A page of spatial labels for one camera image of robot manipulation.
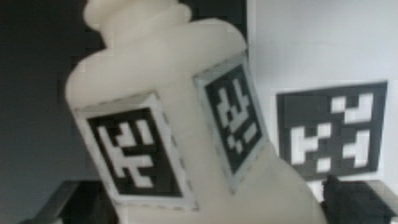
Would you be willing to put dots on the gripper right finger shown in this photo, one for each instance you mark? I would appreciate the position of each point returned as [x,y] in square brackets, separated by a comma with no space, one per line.
[352,204]

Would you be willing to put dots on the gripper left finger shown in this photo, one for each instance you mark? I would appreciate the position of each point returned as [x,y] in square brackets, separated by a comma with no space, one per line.
[78,205]

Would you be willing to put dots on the white lamp bulb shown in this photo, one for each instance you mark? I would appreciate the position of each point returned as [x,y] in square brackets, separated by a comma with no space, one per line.
[162,98]

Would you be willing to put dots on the white marker sheet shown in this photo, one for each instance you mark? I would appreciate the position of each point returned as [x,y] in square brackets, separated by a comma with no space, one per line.
[324,44]

